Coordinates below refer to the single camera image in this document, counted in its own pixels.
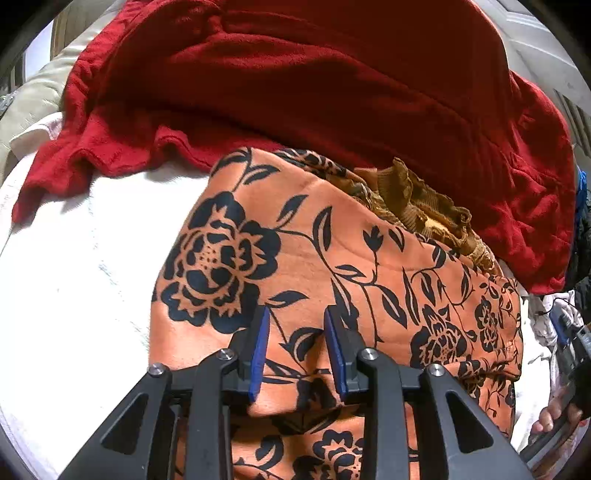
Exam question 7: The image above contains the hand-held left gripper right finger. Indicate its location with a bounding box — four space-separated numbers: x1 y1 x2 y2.
323 307 536 480

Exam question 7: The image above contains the white bed sheet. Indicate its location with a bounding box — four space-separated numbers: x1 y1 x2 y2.
0 113 218 478

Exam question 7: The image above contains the blue cloth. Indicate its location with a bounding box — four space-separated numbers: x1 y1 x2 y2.
575 170 591 227

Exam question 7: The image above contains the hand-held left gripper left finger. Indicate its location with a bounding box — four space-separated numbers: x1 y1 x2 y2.
60 306 271 480

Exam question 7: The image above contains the crumpled white cloth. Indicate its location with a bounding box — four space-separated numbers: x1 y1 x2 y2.
510 277 583 455

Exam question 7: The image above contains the red fleece blanket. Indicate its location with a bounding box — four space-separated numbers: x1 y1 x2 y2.
11 0 578 296

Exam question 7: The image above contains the person's right hand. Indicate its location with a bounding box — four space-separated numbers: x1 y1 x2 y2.
530 382 583 439

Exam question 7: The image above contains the mustard brown ruffled garment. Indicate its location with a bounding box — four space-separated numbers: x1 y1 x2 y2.
346 158 502 278

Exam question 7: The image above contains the dark clothes pile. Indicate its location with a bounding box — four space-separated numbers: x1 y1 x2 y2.
564 222 591 294

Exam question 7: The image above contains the orange black floral garment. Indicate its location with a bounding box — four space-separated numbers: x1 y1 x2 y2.
151 147 525 480

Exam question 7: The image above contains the beige cushion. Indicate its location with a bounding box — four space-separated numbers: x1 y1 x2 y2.
0 39 93 171

